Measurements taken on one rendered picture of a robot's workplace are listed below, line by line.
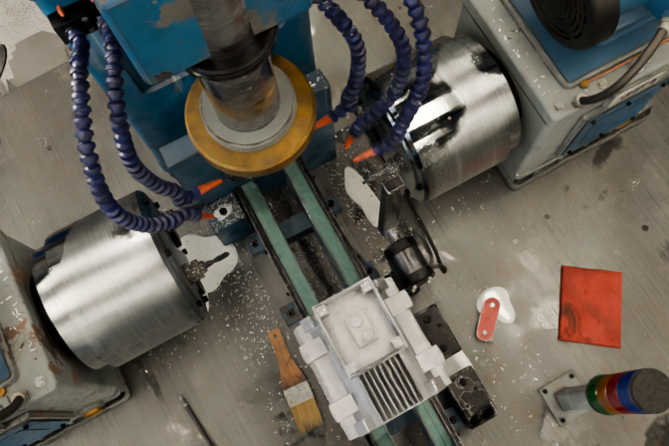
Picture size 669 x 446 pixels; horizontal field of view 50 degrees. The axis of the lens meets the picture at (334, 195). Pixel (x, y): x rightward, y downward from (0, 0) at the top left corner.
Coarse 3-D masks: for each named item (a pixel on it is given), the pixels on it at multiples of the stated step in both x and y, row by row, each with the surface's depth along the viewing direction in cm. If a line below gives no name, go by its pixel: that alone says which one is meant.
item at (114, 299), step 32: (96, 224) 113; (32, 256) 114; (64, 256) 110; (96, 256) 109; (128, 256) 109; (160, 256) 109; (64, 288) 108; (96, 288) 108; (128, 288) 108; (160, 288) 109; (192, 288) 118; (64, 320) 108; (96, 320) 108; (128, 320) 110; (160, 320) 112; (192, 320) 116; (96, 352) 110; (128, 352) 114
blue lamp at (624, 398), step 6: (630, 372) 99; (624, 378) 99; (618, 384) 100; (624, 384) 98; (618, 390) 100; (624, 390) 97; (618, 396) 100; (624, 396) 98; (624, 402) 99; (630, 402) 96; (630, 408) 98; (636, 408) 96
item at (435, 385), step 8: (376, 280) 114; (384, 280) 115; (376, 288) 114; (384, 288) 114; (304, 320) 113; (312, 320) 112; (304, 328) 113; (312, 328) 112; (440, 376) 110; (424, 384) 110; (432, 384) 109; (440, 384) 109; (432, 392) 109; (368, 416) 108; (360, 424) 108; (368, 424) 108; (360, 432) 108; (368, 432) 107
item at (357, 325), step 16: (352, 288) 109; (368, 288) 108; (320, 304) 108; (336, 304) 111; (352, 304) 110; (368, 304) 110; (384, 304) 107; (320, 320) 107; (336, 320) 110; (352, 320) 108; (368, 320) 110; (384, 320) 110; (336, 336) 109; (352, 336) 109; (368, 336) 107; (384, 336) 109; (400, 336) 106; (336, 352) 105; (352, 352) 108; (368, 352) 108; (384, 352) 108; (368, 368) 106
